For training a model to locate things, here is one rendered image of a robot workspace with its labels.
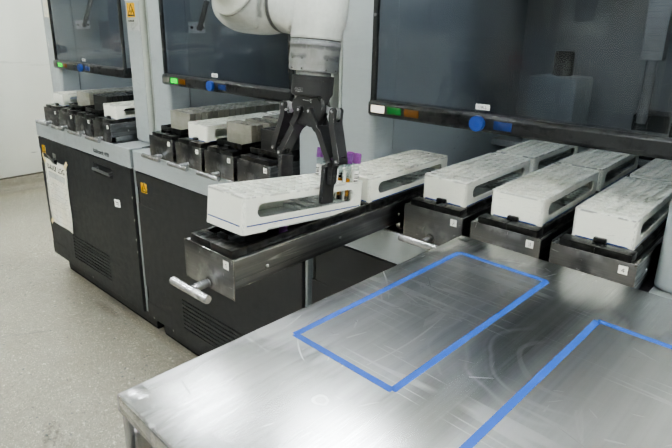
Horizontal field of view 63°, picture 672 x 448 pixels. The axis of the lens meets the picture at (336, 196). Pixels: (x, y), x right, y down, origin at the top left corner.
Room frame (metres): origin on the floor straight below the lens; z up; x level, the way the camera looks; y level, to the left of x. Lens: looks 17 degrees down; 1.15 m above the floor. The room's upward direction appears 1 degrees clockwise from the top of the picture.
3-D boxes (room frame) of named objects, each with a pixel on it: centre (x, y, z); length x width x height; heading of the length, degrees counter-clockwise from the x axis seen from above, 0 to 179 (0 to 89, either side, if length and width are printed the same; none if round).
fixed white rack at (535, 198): (1.07, -0.43, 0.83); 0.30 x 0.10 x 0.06; 138
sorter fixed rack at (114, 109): (2.12, 0.73, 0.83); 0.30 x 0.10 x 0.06; 138
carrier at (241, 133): (1.57, 0.28, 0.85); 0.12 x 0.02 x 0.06; 49
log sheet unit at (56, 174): (2.30, 1.23, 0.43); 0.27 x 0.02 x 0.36; 48
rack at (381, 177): (1.19, -0.13, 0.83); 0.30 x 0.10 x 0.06; 138
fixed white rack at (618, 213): (0.96, -0.54, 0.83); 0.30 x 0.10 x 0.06; 138
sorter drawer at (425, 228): (1.27, -0.41, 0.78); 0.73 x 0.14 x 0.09; 138
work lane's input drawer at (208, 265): (1.06, -0.01, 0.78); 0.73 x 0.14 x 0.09; 138
